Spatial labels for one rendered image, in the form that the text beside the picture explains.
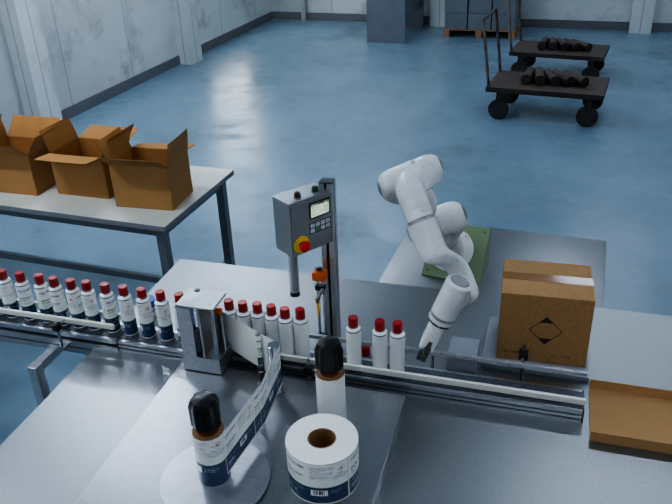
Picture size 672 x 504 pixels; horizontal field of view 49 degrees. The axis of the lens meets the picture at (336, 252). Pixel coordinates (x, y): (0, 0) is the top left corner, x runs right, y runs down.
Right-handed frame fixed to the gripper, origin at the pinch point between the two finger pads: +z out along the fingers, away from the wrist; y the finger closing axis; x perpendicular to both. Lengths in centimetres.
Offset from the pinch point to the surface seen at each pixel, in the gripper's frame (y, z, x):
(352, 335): 2.8, 2.3, -23.7
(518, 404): 5.4, -1.6, 33.4
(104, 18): -559, 168, -434
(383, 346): 2.1, 1.8, -12.9
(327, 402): 32.2, 6.3, -22.2
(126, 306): 2, 33, -103
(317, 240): -7, -20, -47
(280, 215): -2, -26, -60
